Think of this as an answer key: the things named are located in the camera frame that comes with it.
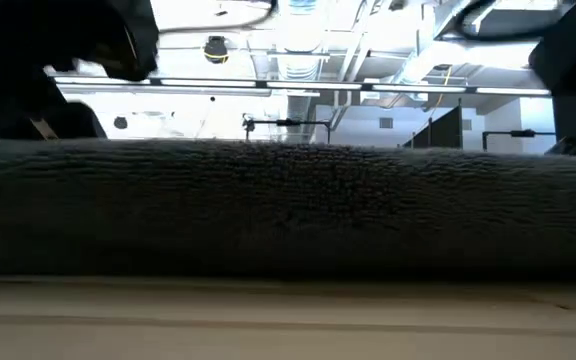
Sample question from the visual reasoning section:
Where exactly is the dark grey terry towel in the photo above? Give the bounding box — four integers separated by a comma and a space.
0, 136, 576, 282

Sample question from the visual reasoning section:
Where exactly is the dark ceiling dome fixture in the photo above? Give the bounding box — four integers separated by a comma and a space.
203, 35, 230, 65

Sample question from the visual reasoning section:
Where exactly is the black horizontal stand bar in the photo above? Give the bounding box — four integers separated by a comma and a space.
241, 113, 333, 145
481, 128, 557, 152

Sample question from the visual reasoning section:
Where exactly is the dark slanted board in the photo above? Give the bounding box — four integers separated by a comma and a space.
401, 103, 464, 150

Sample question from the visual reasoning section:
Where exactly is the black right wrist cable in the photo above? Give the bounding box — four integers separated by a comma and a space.
454, 0, 572, 43

